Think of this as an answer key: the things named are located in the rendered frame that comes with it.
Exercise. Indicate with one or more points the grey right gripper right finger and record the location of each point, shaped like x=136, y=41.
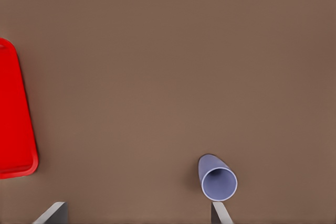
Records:
x=220, y=214

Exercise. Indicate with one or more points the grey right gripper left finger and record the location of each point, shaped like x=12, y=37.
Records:
x=53, y=214

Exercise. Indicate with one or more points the blue-grey cup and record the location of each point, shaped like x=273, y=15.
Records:
x=218, y=180

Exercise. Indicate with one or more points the red plastic tray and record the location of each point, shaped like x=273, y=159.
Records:
x=14, y=119

